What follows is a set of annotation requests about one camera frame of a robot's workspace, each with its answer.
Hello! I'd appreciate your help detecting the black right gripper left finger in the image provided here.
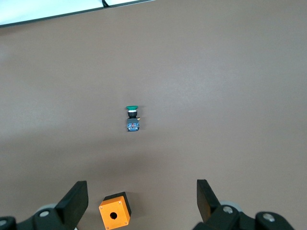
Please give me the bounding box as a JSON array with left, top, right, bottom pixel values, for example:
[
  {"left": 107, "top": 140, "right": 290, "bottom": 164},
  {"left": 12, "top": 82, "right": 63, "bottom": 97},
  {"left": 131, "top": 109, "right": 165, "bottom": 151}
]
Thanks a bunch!
[{"left": 0, "top": 181, "right": 88, "bottom": 230}]

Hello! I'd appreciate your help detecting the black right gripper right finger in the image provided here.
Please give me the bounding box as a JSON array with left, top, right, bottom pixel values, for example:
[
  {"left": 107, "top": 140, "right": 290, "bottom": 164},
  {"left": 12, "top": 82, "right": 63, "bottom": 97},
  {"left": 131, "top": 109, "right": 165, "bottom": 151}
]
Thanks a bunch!
[{"left": 194, "top": 179, "right": 295, "bottom": 230}]

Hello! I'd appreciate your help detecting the orange box with hole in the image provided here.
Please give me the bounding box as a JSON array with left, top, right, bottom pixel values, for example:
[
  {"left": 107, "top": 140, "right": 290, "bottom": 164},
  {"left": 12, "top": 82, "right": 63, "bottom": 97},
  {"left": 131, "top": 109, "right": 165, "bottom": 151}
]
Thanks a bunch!
[{"left": 98, "top": 191, "right": 132, "bottom": 230}]

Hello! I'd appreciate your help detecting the green push button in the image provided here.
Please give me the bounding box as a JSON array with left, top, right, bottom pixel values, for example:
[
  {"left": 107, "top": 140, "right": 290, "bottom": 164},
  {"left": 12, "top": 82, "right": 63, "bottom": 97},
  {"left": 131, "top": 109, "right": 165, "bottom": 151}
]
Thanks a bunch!
[{"left": 125, "top": 105, "right": 142, "bottom": 132}]

